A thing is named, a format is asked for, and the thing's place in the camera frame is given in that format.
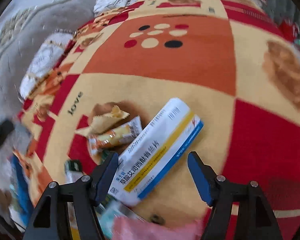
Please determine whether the teal tissue pack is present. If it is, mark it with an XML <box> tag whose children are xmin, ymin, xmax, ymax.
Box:
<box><xmin>95</xmin><ymin>199</ymin><xmax>142</xmax><ymax>239</ymax></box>

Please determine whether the green white small box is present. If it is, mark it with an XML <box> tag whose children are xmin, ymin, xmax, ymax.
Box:
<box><xmin>64</xmin><ymin>159</ymin><xmax>83</xmax><ymax>184</ymax></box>

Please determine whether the pink plastic bag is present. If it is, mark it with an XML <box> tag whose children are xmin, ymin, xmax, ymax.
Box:
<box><xmin>111</xmin><ymin>217</ymin><xmax>204</xmax><ymax>240</ymax></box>

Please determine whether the yellow snack wrapper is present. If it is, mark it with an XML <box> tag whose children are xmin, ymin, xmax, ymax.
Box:
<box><xmin>75</xmin><ymin>103</ymin><xmax>130</xmax><ymax>137</ymax></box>

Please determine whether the orange white snack bar wrapper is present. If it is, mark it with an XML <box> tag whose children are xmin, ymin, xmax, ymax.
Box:
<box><xmin>88</xmin><ymin>116</ymin><xmax>142</xmax><ymax>155</ymax></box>

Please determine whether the white blue yellow medicine box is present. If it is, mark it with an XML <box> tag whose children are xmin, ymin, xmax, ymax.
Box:
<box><xmin>108</xmin><ymin>98</ymin><xmax>204</xmax><ymax>206</ymax></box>

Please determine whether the red orange patchwork blanket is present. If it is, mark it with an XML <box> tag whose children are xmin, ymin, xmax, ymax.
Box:
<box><xmin>19</xmin><ymin>0</ymin><xmax>300</xmax><ymax>239</ymax></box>

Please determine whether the white embroidered pillow left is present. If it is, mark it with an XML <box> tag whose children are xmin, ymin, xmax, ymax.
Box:
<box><xmin>19</xmin><ymin>31</ymin><xmax>73</xmax><ymax>101</ymax></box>

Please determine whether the grey tufted headboard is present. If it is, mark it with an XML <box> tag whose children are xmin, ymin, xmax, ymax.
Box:
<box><xmin>0</xmin><ymin>0</ymin><xmax>94</xmax><ymax>121</ymax></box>

